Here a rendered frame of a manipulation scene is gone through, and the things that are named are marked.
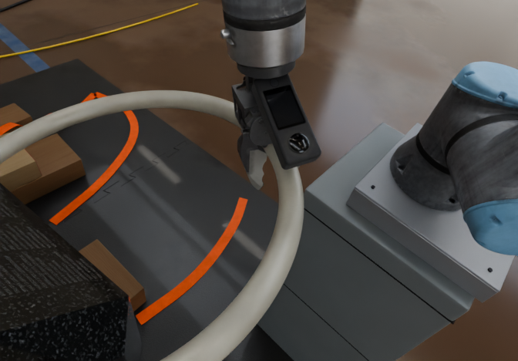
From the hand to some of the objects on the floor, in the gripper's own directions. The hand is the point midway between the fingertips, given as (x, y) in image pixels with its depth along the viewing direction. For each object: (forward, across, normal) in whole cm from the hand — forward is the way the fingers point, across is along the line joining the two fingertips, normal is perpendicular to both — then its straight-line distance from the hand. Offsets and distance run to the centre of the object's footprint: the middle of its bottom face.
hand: (275, 181), depth 54 cm
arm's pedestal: (+110, -24, -16) cm, 114 cm away
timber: (+91, +53, -52) cm, 117 cm away
